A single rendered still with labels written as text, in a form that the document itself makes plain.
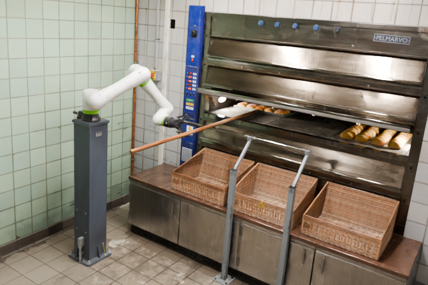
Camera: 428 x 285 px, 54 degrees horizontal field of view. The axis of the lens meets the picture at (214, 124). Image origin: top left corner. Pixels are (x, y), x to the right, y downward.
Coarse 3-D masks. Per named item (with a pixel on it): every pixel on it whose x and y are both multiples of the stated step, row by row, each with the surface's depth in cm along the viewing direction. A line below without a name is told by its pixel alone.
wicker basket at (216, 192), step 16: (192, 160) 389; (208, 160) 399; (224, 160) 389; (176, 176) 366; (192, 176) 394; (208, 176) 397; (224, 176) 388; (240, 176) 357; (192, 192) 359; (208, 192) 366; (224, 192) 340
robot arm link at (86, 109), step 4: (88, 88) 328; (92, 88) 329; (84, 92) 324; (88, 92) 320; (84, 96) 322; (84, 100) 322; (84, 104) 326; (84, 108) 327; (88, 108) 326; (84, 112) 328; (88, 112) 327; (92, 112) 327; (96, 112) 330
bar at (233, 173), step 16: (272, 144) 323; (240, 160) 325; (304, 160) 306; (288, 192) 297; (288, 208) 299; (288, 224) 301; (224, 240) 335; (288, 240) 305; (224, 256) 338; (224, 272) 340
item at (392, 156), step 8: (208, 112) 403; (240, 120) 380; (256, 128) 371; (264, 128) 367; (272, 128) 363; (280, 128) 364; (296, 136) 352; (304, 136) 347; (312, 136) 345; (328, 144) 337; (336, 144) 334; (344, 144) 330; (352, 144) 330; (360, 152) 324; (368, 152) 321; (376, 152) 318; (384, 152) 316; (400, 160) 309
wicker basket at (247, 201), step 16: (256, 176) 371; (272, 176) 364; (288, 176) 356; (304, 176) 349; (240, 192) 353; (256, 192) 370; (272, 192) 363; (304, 192) 348; (240, 208) 334; (256, 208) 342; (272, 208) 319; (304, 208) 329
